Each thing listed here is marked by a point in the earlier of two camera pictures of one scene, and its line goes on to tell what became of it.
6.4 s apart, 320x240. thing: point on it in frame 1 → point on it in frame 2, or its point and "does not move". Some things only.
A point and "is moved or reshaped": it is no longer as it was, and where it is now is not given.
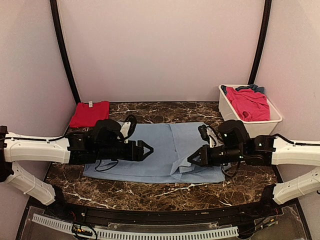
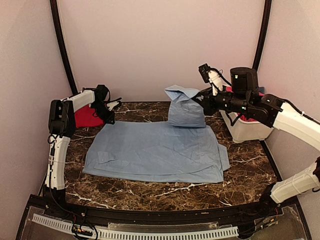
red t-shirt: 87,113 does not move
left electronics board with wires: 80,231 does not move
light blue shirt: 172,143 is moved or reshaped
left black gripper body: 105,152 → 101,113
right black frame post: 261,42 does not move
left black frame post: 53,4 does not move
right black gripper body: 230,155 → 235,104
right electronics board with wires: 268,221 does not move
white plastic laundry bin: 254,128 does not move
